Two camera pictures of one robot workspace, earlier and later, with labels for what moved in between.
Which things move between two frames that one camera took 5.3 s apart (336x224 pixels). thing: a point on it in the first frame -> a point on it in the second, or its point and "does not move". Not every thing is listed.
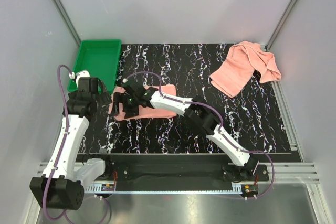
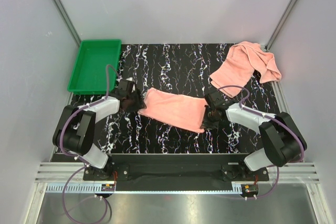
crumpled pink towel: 243,59 does not move
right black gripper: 121,97 -> 206,124
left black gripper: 104,99 -> 139,104
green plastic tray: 101,58 does not move
